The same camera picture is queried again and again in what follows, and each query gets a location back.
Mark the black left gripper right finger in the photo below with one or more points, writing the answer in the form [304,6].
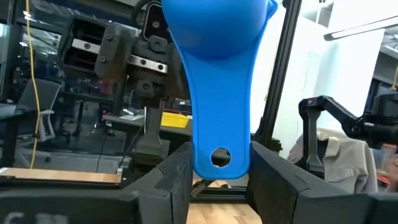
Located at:
[280,196]

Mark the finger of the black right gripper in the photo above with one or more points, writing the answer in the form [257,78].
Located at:
[178,84]
[113,53]

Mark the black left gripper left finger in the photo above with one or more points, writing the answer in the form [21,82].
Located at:
[168,193]

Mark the bright blue measuring cup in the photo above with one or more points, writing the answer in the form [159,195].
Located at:
[220,109]

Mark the black background robot arm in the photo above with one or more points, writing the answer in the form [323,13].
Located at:
[335,115]

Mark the yellow bin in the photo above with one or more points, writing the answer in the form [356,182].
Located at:
[174,119]

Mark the dark background desk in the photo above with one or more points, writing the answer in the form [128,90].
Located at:
[140,123]

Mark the beige jacket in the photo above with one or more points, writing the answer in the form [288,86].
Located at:
[348,165]

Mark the grey office chair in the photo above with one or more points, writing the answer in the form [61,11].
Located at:
[42,105]

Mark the ceiling light strip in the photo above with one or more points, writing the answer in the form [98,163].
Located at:
[360,28]

